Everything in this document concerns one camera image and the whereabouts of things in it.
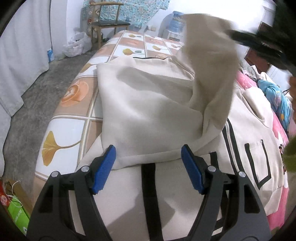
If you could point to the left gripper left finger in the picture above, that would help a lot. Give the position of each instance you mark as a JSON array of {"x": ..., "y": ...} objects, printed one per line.
[{"x": 52, "y": 218}]

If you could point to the white plastic bag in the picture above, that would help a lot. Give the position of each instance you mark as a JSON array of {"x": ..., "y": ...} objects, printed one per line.
[{"x": 79, "y": 44}]

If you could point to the blue patterned garment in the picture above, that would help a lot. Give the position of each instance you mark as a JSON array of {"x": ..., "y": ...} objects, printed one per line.
[{"x": 280, "y": 104}]

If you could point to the white curtain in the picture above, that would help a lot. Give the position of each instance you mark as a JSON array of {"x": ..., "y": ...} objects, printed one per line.
[{"x": 24, "y": 46}]

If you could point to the wooden chair black seat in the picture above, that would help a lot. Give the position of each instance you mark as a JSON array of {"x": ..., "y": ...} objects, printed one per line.
[{"x": 97, "y": 24}]

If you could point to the green paper bag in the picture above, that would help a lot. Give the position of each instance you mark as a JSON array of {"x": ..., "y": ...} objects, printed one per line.
[{"x": 19, "y": 216}]

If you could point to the small blue carton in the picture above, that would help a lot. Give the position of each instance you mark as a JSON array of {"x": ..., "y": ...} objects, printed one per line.
[{"x": 50, "y": 55}]

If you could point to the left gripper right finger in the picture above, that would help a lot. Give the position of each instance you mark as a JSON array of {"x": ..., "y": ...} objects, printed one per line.
[{"x": 231, "y": 208}]

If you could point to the pink floral blanket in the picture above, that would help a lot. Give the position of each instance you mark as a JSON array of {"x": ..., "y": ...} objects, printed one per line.
[{"x": 260, "y": 139}]

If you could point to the green fluffy sleeve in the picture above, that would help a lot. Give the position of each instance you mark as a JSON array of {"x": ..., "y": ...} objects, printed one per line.
[{"x": 289, "y": 156}]

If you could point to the red paper gift bag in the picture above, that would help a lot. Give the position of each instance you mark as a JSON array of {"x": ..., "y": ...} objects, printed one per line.
[{"x": 5, "y": 201}]

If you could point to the teal floral hanging cloth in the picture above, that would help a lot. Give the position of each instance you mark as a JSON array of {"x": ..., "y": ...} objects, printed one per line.
[{"x": 137, "y": 13}]

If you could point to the patterned bed sheet mattress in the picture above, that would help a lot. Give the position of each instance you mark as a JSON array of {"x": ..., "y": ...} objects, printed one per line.
[{"x": 77, "y": 120}]

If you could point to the person left hand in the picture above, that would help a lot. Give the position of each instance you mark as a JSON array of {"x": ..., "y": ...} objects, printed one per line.
[{"x": 293, "y": 88}]

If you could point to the blue water dispenser bottle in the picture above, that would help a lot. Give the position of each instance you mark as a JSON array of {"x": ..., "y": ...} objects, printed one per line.
[{"x": 177, "y": 23}]

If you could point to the beige zip jacket black trim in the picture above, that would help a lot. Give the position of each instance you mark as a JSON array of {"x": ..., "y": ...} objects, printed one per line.
[{"x": 151, "y": 108}]

